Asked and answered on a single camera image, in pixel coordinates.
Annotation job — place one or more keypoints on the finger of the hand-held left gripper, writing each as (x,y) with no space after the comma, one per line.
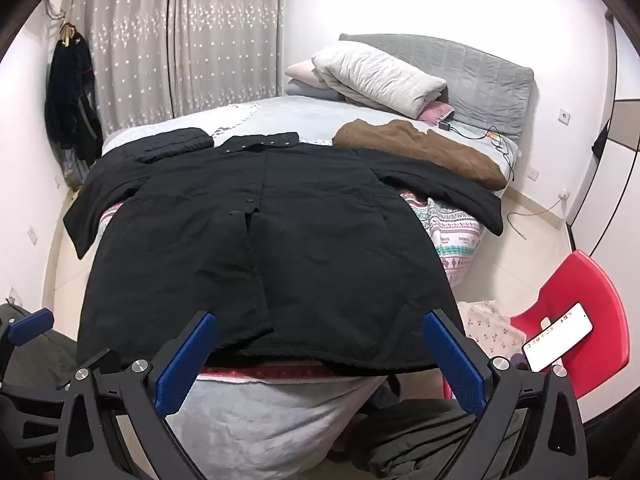
(31,326)

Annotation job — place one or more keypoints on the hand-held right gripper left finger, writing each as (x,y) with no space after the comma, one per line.
(184,367)

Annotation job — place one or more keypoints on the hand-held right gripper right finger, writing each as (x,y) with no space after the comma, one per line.
(455,367)

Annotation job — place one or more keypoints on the black long coat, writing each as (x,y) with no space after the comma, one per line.
(300,240)

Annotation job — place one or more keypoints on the dark hanging clothes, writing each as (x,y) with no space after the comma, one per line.
(70,100)

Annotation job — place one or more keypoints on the wooden clothes hanger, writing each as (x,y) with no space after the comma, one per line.
(66,32)

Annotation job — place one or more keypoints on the white floral cloth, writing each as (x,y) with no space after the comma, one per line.
(487,327)

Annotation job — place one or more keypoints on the olive green trousers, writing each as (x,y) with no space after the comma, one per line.
(425,440)

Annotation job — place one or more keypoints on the bed with grey sheet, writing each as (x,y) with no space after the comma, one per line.
(260,425)

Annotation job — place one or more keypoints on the white smartphone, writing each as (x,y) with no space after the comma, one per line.
(557,337)

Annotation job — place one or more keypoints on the red plastic chair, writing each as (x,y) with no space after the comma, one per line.
(590,285)

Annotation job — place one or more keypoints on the light blue hanging cloth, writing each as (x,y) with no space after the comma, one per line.
(72,172)

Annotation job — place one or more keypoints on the black quilted jacket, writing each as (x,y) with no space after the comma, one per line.
(170,144)

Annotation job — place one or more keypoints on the brown garment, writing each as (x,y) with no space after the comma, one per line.
(400,142)

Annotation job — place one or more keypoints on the small orange device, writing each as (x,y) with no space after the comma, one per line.
(493,137)

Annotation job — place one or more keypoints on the black power adapter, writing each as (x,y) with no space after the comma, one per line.
(445,125)

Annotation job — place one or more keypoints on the white fringed blanket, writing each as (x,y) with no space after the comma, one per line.
(165,122)

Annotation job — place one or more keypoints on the pink quilted pouch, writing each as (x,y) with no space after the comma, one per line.
(434,111)

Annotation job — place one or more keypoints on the white wardrobe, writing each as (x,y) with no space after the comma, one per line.
(620,160)

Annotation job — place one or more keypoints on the grey padded headboard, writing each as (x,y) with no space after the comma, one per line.
(480,80)

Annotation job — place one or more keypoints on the grey star-patterned curtain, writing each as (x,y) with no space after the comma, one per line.
(125,45)
(230,35)

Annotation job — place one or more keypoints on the white pillow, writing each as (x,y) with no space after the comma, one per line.
(375,77)

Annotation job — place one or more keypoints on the grey pillow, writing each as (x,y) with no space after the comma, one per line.
(310,91)

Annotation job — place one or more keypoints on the light pink pillow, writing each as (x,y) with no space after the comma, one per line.
(301,71)

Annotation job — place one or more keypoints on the white round-face wall socket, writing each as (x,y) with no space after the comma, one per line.
(565,116)

